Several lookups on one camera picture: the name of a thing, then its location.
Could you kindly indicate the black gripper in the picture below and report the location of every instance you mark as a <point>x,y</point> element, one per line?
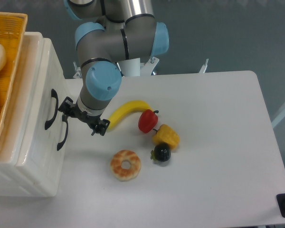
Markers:
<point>69,109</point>

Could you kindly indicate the white drawer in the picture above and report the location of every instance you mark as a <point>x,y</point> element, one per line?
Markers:
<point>39,162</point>

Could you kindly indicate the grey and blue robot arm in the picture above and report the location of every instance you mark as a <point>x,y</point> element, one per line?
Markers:
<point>126,29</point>

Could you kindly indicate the white drawer cabinet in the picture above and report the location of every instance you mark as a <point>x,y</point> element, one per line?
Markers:
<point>17,115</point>

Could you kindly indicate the yellow banana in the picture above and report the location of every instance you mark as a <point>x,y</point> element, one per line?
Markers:
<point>126,109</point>

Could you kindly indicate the red bell pepper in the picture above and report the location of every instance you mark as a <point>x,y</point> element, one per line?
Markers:
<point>148,120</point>

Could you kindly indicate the yellow bell pepper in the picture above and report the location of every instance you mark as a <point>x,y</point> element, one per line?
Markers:
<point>166,135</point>

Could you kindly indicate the black berry toy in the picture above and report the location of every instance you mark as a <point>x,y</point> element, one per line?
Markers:
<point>161,152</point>

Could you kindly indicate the orange wicker basket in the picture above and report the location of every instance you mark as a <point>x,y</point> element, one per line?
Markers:
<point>12,29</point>

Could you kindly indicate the black lower drawer handle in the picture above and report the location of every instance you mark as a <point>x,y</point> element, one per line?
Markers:
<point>63,136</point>

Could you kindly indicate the black drawer handle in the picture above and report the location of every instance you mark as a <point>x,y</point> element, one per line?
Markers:
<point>53,109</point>
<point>63,136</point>

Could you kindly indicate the black top drawer handle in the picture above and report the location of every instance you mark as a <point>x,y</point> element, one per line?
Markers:
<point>53,109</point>

